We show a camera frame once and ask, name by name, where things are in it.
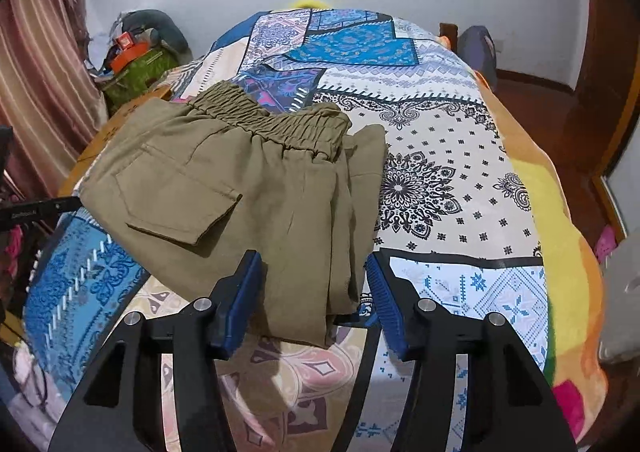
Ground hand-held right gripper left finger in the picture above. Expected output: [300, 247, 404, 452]
[47, 249, 263, 452]

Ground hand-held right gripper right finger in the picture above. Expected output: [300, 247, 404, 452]
[332, 251, 581, 452]

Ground khaki pants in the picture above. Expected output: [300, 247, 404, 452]
[80, 81, 388, 348]

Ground wooden folding table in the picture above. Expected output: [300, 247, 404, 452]
[57, 82, 173, 198]

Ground striped red curtain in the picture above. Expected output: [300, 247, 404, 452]
[0, 0, 108, 198]

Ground green storage box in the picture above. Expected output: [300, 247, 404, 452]
[100, 50, 181, 115]

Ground orange box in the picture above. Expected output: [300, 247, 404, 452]
[110, 40, 151, 72]

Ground orange yellow fleece blanket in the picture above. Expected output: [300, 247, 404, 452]
[470, 67, 611, 443]

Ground patchwork printed blanket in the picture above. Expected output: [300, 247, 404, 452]
[22, 7, 548, 452]

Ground pale blue clothes pile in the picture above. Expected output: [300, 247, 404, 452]
[85, 30, 121, 78]

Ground pink plastic item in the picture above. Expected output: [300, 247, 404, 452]
[595, 226, 618, 263]

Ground white sliding door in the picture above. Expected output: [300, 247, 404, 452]
[600, 167, 640, 233]

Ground grey purple backpack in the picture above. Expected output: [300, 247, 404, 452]
[457, 26, 498, 88]

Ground wooden door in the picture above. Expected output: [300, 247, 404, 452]
[565, 0, 640, 173]

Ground wooden bed post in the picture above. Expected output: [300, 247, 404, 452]
[439, 22, 460, 53]

